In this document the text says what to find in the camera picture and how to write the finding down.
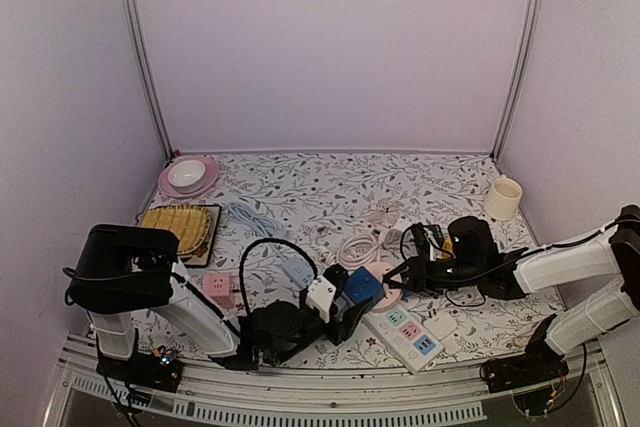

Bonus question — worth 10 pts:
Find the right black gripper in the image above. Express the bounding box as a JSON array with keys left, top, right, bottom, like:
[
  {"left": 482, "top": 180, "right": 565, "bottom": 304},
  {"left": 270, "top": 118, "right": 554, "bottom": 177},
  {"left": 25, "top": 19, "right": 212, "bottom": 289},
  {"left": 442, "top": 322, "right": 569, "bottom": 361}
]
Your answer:
[{"left": 383, "top": 256, "right": 482, "bottom": 298}]

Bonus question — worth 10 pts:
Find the dark blue cube socket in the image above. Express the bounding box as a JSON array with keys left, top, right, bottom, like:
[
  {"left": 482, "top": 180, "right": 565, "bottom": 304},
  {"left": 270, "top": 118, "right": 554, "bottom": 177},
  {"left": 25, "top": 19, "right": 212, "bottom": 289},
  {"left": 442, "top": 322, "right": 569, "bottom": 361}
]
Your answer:
[{"left": 343, "top": 267, "right": 385, "bottom": 309}]

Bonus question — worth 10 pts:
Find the white charger with cable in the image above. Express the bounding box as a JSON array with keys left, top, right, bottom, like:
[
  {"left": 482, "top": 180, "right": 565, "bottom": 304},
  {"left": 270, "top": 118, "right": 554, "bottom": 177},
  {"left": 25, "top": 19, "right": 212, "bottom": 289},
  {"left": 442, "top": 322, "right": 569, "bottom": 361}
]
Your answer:
[{"left": 367, "top": 202, "right": 411, "bottom": 244}]

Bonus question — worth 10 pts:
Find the light blue power strip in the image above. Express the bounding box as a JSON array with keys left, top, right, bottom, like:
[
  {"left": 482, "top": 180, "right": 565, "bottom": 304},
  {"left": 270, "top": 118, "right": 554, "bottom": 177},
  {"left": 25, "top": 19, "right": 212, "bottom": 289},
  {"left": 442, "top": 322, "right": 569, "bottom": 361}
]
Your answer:
[{"left": 282, "top": 258, "right": 315, "bottom": 290}]

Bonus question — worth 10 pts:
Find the dark green cube socket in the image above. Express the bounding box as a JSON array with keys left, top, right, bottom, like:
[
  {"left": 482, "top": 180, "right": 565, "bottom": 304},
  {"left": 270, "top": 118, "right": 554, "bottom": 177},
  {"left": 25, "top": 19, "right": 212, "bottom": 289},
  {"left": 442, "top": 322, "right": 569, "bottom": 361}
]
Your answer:
[{"left": 424, "top": 224, "right": 445, "bottom": 246}]

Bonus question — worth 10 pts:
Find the yellow cube socket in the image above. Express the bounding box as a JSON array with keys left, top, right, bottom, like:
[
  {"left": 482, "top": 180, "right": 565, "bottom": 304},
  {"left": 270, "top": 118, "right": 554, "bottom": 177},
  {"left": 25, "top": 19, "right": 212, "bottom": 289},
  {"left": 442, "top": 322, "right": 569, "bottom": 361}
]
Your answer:
[{"left": 441, "top": 238, "right": 453, "bottom": 254}]

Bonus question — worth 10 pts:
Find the white plug adapter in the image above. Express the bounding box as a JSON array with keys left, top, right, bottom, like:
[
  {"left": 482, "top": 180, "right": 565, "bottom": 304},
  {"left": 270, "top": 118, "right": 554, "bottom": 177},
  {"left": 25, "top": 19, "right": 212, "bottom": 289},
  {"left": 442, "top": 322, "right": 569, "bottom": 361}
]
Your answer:
[{"left": 423, "top": 311, "right": 457, "bottom": 340}]

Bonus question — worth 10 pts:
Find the white long power strip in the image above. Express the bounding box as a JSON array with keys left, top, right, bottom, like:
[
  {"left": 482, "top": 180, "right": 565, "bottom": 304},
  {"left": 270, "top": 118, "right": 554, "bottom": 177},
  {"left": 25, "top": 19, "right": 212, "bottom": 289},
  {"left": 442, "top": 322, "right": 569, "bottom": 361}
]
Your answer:
[{"left": 362, "top": 306, "right": 444, "bottom": 374}]

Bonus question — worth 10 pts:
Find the pink cube socket adapter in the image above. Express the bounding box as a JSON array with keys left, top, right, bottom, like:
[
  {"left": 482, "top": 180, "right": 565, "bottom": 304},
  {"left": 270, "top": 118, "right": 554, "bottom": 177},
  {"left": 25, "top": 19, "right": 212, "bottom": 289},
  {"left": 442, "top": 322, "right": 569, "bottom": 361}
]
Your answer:
[{"left": 203, "top": 273, "right": 236, "bottom": 309}]

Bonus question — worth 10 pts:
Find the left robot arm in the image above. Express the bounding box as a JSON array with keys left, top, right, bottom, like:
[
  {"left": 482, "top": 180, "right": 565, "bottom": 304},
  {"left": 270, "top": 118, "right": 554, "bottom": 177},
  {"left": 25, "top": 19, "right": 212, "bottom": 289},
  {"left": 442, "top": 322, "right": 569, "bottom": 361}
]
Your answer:
[{"left": 63, "top": 224, "right": 374, "bottom": 381}]

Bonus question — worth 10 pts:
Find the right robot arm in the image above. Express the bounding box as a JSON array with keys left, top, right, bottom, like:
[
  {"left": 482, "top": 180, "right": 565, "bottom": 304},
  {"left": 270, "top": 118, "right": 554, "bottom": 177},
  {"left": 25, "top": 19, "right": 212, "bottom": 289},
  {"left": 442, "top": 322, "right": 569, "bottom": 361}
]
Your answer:
[{"left": 383, "top": 205, "right": 639, "bottom": 383}]

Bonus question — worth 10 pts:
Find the cream ceramic mug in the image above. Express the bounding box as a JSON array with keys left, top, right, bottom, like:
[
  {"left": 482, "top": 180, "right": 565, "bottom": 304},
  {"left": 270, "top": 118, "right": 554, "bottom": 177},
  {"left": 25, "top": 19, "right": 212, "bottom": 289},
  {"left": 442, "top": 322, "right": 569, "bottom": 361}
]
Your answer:
[{"left": 483, "top": 175, "right": 523, "bottom": 221}]

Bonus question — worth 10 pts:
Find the black framed mat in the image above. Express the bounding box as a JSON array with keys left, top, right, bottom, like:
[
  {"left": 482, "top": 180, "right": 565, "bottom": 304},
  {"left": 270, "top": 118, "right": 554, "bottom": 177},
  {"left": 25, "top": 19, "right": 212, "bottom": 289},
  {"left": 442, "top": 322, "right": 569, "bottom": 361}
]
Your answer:
[{"left": 178, "top": 204, "right": 222, "bottom": 268}]

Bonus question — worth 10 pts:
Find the yellow woven basket tray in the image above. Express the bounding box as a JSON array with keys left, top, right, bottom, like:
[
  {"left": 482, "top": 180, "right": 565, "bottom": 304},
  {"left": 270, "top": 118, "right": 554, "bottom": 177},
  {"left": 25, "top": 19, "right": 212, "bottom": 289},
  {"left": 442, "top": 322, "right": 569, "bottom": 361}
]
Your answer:
[{"left": 140, "top": 206, "right": 212, "bottom": 255}]

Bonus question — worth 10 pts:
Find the pink plate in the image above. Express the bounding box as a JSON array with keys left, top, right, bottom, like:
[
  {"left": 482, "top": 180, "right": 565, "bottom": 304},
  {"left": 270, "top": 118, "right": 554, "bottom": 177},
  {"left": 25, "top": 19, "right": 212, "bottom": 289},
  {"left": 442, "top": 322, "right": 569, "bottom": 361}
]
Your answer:
[{"left": 158, "top": 156, "right": 219, "bottom": 199}]

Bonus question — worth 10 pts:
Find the white bowl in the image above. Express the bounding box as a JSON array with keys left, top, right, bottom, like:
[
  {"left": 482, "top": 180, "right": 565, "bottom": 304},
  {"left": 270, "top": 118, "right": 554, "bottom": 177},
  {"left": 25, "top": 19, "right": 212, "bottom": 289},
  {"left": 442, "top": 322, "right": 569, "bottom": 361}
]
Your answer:
[{"left": 167, "top": 160, "right": 206, "bottom": 193}]

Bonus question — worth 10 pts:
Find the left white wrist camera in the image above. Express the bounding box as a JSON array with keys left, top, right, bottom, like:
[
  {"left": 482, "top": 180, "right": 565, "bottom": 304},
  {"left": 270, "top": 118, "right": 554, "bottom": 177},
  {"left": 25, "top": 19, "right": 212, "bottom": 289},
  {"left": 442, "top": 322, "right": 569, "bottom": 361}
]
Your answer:
[{"left": 305, "top": 276, "right": 337, "bottom": 323}]

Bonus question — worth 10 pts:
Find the light blue coiled cable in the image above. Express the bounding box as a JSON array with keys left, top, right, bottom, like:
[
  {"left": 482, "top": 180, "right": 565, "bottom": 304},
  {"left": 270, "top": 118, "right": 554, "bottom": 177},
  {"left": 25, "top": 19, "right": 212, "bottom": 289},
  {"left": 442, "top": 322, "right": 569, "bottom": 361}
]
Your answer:
[{"left": 224, "top": 200, "right": 294, "bottom": 243}]

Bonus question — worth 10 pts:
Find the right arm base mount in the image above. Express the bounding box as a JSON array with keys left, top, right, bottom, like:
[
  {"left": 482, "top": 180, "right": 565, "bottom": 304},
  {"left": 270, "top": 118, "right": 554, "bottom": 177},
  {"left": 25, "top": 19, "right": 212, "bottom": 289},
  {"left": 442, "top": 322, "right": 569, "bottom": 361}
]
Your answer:
[{"left": 479, "top": 325, "right": 569, "bottom": 393}]

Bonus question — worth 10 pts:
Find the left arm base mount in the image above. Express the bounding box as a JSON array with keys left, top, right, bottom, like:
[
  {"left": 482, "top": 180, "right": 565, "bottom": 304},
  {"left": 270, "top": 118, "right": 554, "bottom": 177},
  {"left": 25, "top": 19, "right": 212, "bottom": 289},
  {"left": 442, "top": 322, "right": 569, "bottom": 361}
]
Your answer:
[{"left": 96, "top": 337, "right": 184, "bottom": 393}]

